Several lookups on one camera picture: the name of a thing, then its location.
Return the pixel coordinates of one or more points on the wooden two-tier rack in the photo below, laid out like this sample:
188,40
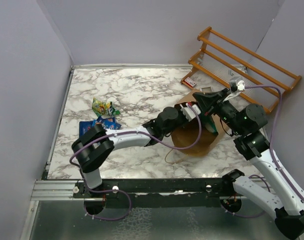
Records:
221,59

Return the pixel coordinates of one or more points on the brown paper bag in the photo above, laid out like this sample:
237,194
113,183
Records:
187,135

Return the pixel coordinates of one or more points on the blue salt vinegar chips bag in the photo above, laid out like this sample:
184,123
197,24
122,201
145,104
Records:
110,123

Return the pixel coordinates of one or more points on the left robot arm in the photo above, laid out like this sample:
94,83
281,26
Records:
93,148

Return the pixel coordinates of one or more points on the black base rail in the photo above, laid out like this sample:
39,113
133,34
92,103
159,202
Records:
160,192

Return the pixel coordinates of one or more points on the open small cardboard box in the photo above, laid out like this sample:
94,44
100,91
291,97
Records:
206,89

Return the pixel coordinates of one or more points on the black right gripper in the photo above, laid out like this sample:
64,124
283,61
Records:
208,101

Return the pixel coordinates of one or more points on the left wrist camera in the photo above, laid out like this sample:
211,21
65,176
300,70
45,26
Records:
190,110

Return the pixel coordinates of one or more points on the yellow green candy packet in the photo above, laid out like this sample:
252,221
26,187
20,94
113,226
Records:
104,108

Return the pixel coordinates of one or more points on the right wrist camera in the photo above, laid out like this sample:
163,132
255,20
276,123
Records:
237,85

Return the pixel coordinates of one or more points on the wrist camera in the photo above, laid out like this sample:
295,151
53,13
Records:
190,110
237,85

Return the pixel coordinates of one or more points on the blue Burts chips bag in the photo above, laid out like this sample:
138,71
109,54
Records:
84,126

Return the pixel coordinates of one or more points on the small red white box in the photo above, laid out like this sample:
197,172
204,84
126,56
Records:
189,82

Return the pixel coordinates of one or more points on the green snack packet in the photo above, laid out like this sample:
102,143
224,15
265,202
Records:
210,125

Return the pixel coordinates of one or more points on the blue M&Ms candy packet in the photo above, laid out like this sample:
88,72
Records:
98,120

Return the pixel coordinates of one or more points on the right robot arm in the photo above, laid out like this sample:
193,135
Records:
286,205

